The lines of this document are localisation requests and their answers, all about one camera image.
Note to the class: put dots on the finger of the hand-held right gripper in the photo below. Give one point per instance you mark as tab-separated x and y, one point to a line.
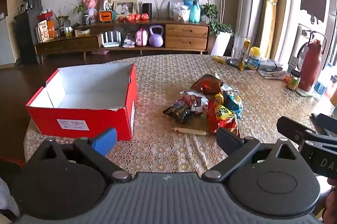
329	124
289	127

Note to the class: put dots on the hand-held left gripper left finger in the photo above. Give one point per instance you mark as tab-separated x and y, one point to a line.
105	140

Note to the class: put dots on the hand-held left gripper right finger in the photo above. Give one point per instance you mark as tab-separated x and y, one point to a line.
228	138

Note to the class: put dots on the blue snack packet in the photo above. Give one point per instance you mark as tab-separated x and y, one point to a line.
236	105

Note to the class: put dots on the sausage stick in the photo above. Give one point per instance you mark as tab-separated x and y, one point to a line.
189	131

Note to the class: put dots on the small yellow snack packet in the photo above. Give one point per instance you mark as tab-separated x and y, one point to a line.
218	98

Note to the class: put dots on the white red brown snack packet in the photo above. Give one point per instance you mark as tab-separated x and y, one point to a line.
196	101

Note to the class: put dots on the white black-print snack packet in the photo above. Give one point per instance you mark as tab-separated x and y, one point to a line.
227	87

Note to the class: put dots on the black snack packet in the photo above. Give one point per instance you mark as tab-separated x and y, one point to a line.
179	112

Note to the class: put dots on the brown red foil snack packet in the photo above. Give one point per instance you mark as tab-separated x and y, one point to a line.
206	85

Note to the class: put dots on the red cardboard box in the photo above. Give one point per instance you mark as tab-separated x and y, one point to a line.
42	118

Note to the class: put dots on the person's right hand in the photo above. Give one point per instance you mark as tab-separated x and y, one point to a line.
332	203

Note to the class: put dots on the blue label bottle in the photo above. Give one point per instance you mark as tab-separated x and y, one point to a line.
320	87

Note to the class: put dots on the jar with black lid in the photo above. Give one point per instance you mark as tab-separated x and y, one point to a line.
293	82

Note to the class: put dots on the red thermos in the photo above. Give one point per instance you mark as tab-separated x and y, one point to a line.
310	68

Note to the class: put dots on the grey pouch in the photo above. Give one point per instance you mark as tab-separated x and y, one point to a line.
270	64

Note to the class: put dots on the black round tray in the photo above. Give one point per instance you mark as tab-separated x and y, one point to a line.
233	66

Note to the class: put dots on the yellow-lid canister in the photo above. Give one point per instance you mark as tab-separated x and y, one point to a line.
254	59

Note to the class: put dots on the yellow wrapper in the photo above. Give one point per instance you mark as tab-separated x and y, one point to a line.
219	59

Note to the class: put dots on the yellow stick packet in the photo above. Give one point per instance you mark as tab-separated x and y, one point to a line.
244	53

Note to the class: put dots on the washing machine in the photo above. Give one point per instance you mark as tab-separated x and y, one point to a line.
298	39

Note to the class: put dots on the pink flat box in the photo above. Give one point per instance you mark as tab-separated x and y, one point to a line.
104	52

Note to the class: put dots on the white planter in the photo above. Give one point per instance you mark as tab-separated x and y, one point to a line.
220	43

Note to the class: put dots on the white router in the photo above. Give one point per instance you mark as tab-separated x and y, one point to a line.
110	43

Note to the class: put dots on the wooden TV cabinet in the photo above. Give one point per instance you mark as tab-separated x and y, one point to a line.
79	43

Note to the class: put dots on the stack of magazines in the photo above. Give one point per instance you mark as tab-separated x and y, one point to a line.
129	41

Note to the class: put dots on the light wooden drawer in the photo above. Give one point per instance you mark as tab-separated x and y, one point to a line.
184	30
184	42

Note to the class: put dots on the pink case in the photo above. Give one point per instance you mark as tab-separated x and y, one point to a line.
141	38

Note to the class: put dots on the small white box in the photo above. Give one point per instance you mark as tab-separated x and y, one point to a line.
82	32

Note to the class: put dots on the purple kettlebell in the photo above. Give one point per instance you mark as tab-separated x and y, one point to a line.
156	39

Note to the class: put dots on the yellow bottles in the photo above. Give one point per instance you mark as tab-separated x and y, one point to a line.
68	32

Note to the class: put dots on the white cloth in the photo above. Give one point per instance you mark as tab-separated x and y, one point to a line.
8	200

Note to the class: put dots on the small glass jar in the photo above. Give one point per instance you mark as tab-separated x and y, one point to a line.
57	34

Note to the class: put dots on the black teapot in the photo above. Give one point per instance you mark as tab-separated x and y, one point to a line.
77	25

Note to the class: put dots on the green plant in striped pot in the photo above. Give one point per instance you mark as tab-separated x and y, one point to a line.
85	20

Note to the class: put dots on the red apple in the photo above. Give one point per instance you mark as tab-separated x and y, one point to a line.
129	18
121	19

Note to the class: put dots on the beige snack bag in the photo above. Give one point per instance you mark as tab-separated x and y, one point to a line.
43	32

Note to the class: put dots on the yellow curtain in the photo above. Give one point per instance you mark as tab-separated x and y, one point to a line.
273	3

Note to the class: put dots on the orange carton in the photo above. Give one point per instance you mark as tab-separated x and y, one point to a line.
51	26

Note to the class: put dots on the red wrapped fruit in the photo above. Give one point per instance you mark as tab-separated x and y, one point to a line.
137	17
144	17

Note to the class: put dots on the small leafy potted plant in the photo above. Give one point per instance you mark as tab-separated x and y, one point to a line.
63	20

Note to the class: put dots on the black cabinet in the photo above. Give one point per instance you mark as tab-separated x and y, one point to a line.
25	39

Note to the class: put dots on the blue spray bottle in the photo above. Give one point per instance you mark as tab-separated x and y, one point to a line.
194	13

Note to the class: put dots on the white standing air conditioner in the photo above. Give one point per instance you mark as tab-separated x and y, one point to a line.
248	3

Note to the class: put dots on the white plastic bag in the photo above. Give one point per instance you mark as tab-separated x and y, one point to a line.
181	13

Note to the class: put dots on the pink plush toy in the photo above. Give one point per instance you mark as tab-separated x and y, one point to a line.
91	4

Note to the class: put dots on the red gift box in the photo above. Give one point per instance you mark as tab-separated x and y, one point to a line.
45	16

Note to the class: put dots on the black speaker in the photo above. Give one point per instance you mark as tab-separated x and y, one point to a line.
147	8

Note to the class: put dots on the black coffee machine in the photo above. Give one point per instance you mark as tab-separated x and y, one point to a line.
33	0

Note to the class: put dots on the photo frame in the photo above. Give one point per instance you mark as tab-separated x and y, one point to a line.
125	8

